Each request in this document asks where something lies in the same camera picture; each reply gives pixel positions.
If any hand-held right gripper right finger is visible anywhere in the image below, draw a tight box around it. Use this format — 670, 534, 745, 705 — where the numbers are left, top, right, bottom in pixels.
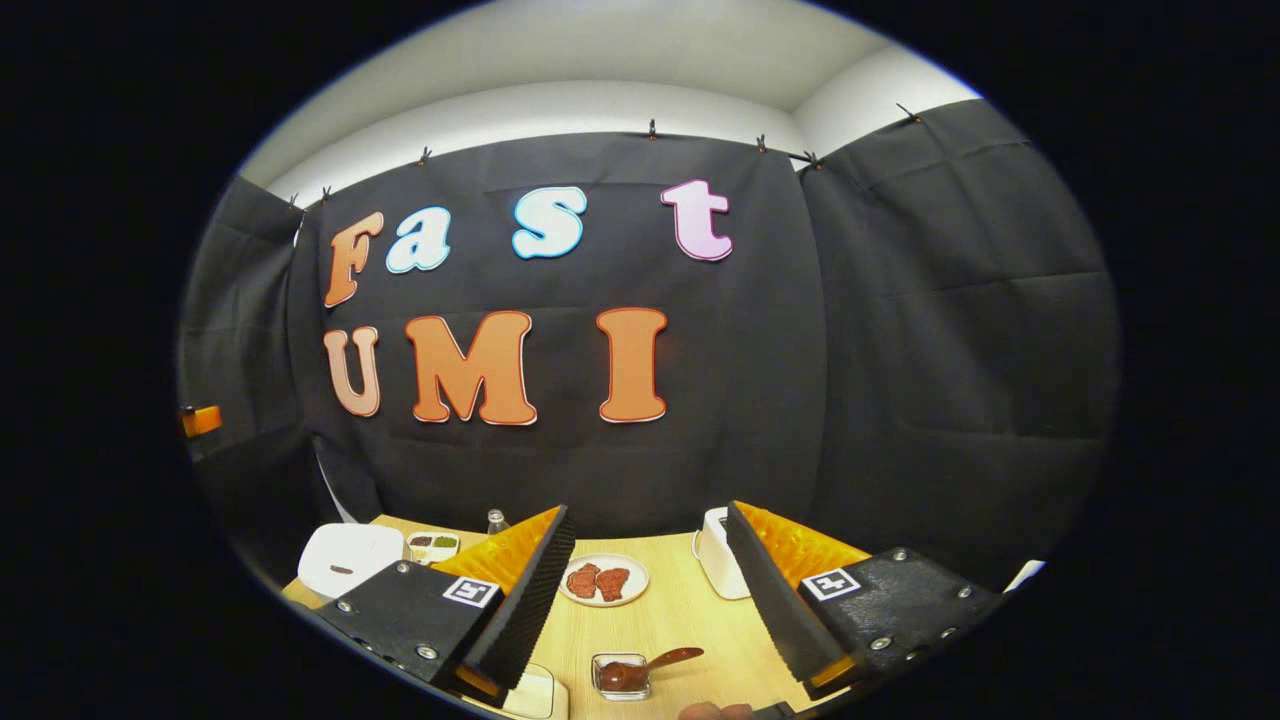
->
727, 500, 1001, 696

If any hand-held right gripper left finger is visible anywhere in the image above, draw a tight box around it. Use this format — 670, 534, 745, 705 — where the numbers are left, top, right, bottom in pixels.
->
318, 505, 576, 706

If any white rice box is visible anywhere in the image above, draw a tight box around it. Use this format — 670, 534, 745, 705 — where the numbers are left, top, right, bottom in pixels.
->
500, 663, 557, 719

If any brown wooden spoon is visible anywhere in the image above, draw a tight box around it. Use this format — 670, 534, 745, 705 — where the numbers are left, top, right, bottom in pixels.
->
598, 647, 705, 693

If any clear square chopstick holder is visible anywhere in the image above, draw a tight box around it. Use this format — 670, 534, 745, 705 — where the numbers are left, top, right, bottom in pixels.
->
591, 652, 652, 701

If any white rice cooker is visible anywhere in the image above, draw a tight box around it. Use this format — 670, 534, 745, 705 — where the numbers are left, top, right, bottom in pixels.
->
297, 523, 406, 601

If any white toaster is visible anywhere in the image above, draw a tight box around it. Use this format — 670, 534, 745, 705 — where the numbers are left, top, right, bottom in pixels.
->
693, 507, 751, 601

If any white round plate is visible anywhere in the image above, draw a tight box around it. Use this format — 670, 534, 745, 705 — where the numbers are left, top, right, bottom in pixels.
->
558, 553, 651, 608

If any black backdrop cloth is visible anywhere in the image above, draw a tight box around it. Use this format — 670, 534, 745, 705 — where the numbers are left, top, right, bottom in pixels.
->
178, 98, 1121, 591

